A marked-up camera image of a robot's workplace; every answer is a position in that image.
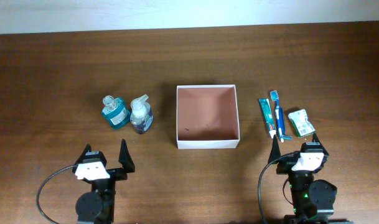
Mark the teal mouthwash bottle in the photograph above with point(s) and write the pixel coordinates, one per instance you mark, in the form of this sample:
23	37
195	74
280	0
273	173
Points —
115	111

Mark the blue white toothbrush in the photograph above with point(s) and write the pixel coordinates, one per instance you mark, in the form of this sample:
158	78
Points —
275	97

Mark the teal toothpaste tube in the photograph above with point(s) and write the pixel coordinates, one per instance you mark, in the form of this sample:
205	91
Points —
268	117

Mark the blue disposable razor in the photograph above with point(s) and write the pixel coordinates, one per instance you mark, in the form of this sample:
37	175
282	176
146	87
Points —
285	134

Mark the white box pink interior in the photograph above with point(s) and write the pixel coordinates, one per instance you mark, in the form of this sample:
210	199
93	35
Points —
207	117

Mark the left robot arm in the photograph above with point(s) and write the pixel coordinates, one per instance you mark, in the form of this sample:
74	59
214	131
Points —
98	205

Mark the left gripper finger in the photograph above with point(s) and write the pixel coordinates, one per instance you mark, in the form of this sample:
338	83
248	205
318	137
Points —
83	154
125	159

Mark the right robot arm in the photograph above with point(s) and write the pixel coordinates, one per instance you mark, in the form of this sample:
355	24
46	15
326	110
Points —
312	200

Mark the green white soap packet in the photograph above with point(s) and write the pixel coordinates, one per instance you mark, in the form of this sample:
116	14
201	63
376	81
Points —
299	120

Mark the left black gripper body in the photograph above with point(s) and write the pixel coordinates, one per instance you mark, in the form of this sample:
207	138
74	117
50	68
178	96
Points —
109	185

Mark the purple foam soap pump bottle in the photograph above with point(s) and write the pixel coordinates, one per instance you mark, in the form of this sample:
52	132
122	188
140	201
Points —
141	116

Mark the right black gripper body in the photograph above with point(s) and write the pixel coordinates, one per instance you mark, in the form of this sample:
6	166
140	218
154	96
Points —
285	168

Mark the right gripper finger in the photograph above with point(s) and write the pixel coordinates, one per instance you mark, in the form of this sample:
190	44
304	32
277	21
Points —
275	153
317	143

